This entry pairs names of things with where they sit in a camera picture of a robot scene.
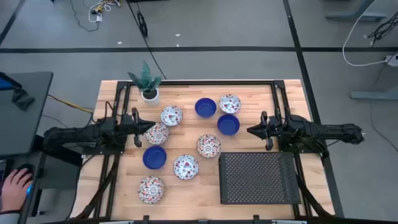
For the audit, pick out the white power strip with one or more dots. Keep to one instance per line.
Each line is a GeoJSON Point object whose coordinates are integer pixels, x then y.
{"type": "Point", "coordinates": [392, 59]}

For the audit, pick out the green snake plant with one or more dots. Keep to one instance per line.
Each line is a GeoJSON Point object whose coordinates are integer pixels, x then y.
{"type": "Point", "coordinates": [146, 79]}

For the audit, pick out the grey desk foot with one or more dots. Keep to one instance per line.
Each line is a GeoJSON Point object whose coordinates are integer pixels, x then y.
{"type": "Point", "coordinates": [354, 16]}
{"type": "Point", "coordinates": [373, 95]}

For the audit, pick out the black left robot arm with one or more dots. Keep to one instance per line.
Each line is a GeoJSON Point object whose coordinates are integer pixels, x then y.
{"type": "Point", "coordinates": [77, 133]}

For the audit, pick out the dark grey desk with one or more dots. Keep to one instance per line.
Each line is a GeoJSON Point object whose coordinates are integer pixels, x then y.
{"type": "Point", "coordinates": [18, 158]}
{"type": "Point", "coordinates": [28, 118]}

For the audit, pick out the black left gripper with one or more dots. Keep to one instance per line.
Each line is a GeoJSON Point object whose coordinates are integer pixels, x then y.
{"type": "Point", "coordinates": [133, 126]}

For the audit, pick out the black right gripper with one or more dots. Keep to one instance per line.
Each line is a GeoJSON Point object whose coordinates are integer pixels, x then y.
{"type": "Point", "coordinates": [275, 129]}

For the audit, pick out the black perforated metal rack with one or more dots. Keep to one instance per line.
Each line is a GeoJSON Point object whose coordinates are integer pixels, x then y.
{"type": "Point", "coordinates": [258, 177]}

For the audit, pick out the red bowl apple print inside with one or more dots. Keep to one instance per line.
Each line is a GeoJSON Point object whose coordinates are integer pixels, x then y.
{"type": "Point", "coordinates": [186, 167]}
{"type": "Point", "coordinates": [171, 115]}
{"type": "Point", "coordinates": [230, 103]}

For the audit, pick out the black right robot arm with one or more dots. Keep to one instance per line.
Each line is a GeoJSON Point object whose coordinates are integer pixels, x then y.
{"type": "Point", "coordinates": [326, 130]}

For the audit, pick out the person's hand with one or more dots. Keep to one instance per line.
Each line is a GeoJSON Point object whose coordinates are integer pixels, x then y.
{"type": "Point", "coordinates": [14, 193]}

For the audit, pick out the black computer mouse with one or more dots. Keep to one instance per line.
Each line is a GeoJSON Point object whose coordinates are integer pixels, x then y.
{"type": "Point", "coordinates": [27, 169]}

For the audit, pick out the black aluminium table frame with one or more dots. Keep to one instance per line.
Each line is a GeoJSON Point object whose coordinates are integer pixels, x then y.
{"type": "Point", "coordinates": [217, 82]}

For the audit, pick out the blue plastic bowl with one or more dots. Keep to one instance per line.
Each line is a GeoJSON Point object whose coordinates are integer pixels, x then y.
{"type": "Point", "coordinates": [228, 124]}
{"type": "Point", "coordinates": [205, 107]}
{"type": "Point", "coordinates": [154, 157]}

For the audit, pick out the black monitor with stand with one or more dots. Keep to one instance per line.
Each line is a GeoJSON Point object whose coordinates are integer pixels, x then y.
{"type": "Point", "coordinates": [21, 99]}

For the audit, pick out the white plant pot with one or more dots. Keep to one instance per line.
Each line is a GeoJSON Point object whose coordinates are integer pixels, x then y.
{"type": "Point", "coordinates": [152, 100]}

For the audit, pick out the black bowl floral print inside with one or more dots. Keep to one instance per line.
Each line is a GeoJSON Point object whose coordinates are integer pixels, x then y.
{"type": "Point", "coordinates": [208, 146]}
{"type": "Point", "coordinates": [150, 189]}
{"type": "Point", "coordinates": [158, 135]}

